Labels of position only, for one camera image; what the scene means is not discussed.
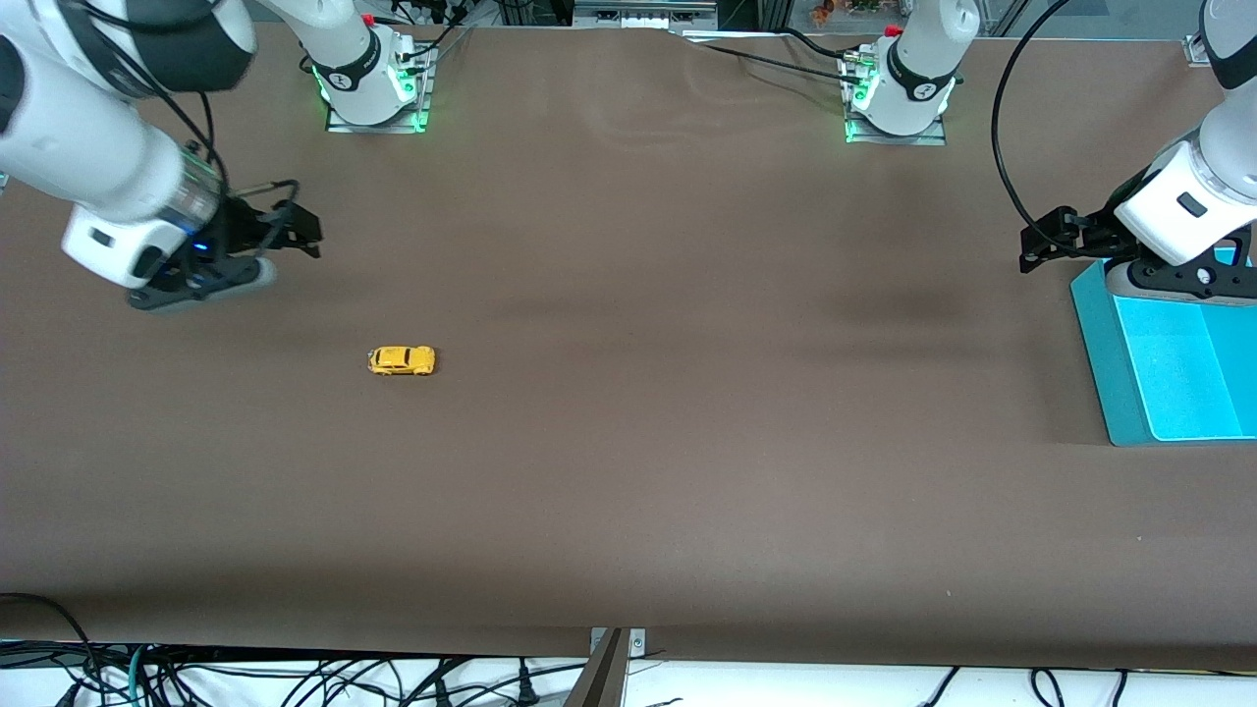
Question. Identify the small metal table bracket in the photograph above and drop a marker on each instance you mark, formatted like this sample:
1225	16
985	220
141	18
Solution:
636	643

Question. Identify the aluminium frame rail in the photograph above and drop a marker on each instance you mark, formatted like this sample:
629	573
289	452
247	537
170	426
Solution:
643	15

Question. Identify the teal plastic bin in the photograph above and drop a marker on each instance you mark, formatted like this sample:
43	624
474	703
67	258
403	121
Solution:
1178	373

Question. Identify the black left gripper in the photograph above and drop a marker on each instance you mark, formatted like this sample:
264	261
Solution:
1097	231

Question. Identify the dark table support beam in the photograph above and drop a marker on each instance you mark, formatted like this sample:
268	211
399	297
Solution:
599	678

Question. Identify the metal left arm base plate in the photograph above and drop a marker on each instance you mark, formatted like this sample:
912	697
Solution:
894	139

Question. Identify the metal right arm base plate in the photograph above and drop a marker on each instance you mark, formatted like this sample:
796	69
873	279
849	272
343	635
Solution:
378	128

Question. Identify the metal corner bracket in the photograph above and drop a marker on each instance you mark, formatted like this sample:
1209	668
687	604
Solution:
1196	51

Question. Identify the brown table cover sheet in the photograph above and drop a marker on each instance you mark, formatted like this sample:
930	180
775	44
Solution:
628	471

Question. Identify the yellow beetle toy car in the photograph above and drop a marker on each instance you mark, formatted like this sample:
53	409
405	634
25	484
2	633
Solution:
401	361

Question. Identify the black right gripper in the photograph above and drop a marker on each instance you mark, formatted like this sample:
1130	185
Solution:
239	227

